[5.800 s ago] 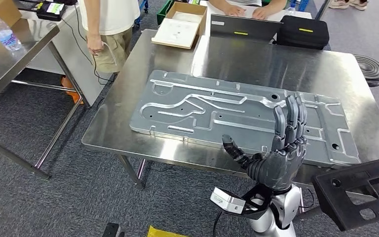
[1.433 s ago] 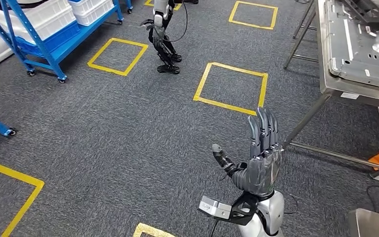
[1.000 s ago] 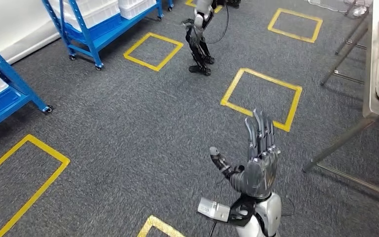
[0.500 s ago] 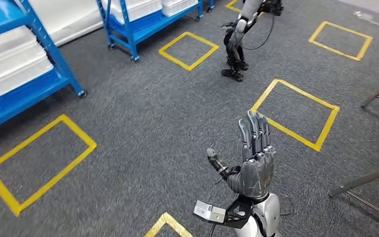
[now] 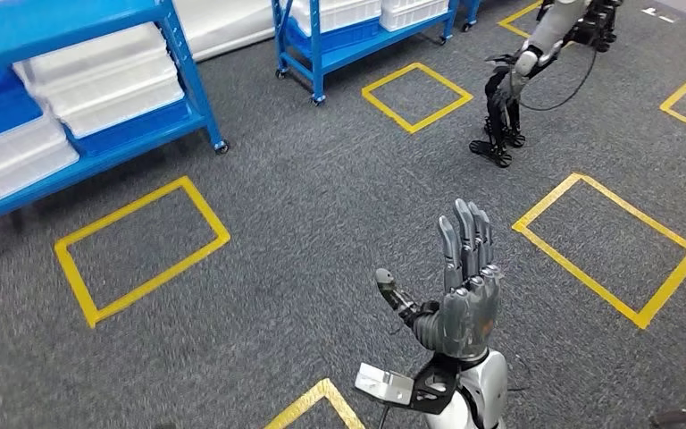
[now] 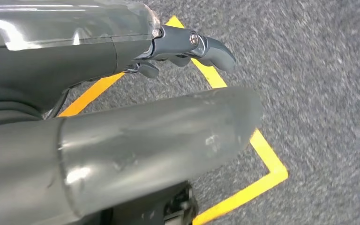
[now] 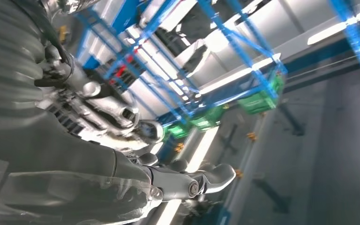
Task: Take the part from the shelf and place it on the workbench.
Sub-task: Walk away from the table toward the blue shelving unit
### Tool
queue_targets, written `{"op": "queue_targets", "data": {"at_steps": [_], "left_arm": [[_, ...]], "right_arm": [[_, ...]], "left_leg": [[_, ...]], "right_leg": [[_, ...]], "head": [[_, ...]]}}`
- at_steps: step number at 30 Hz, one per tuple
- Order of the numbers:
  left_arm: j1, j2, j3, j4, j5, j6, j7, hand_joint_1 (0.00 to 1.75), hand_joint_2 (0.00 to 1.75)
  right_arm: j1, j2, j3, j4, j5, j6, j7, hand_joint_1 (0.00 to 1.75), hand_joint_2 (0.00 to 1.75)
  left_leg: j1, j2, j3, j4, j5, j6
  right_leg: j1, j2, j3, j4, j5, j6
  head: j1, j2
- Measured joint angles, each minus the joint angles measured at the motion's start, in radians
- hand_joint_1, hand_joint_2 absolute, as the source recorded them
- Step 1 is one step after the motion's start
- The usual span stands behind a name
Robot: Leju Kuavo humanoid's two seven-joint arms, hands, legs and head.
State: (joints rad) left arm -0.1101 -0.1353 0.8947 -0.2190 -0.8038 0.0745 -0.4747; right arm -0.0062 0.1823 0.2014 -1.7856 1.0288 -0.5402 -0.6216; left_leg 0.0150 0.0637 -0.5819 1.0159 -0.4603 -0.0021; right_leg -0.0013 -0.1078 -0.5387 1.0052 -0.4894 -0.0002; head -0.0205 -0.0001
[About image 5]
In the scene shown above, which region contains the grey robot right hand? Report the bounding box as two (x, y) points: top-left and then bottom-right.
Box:
(373, 198), (505, 360)

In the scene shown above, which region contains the blue wheeled shelf rack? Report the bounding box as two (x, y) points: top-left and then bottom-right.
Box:
(270, 0), (479, 107)

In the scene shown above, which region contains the blue metal shelf rack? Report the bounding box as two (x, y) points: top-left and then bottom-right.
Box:
(0, 0), (230, 266)

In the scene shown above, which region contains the yellow floor tape square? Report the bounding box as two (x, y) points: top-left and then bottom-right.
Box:
(263, 378), (368, 429)

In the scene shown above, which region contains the standing humanoid robot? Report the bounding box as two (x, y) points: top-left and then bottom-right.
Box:
(468, 0), (623, 171)

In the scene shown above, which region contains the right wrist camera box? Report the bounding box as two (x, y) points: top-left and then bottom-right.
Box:
(355, 354), (464, 416)

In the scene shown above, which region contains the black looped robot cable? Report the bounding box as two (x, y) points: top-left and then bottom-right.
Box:
(519, 44), (599, 113)

